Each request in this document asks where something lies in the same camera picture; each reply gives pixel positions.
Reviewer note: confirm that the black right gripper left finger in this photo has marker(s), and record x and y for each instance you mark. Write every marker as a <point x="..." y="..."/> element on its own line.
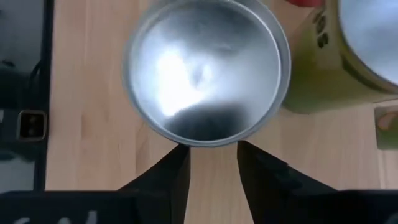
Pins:
<point x="155" y="199"/>

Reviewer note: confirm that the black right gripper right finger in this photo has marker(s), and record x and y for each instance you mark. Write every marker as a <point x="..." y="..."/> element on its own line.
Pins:
<point x="280" y="199"/>

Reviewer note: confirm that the green can with peach print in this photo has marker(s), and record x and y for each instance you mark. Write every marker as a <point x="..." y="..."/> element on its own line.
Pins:
<point x="317" y="77"/>
<point x="205" y="71"/>

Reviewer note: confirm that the red can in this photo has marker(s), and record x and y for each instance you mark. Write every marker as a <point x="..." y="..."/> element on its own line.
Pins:
<point x="304" y="2"/>

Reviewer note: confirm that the green pink printed box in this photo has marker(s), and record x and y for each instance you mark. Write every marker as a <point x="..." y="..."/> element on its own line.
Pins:
<point x="387" y="127"/>

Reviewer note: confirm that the black device with socket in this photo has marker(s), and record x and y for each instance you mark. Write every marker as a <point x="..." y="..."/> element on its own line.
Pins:
<point x="31" y="124"/>

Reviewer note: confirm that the black table edge rail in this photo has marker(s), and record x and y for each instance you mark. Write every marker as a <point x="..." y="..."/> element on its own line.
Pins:
<point x="43" y="93"/>

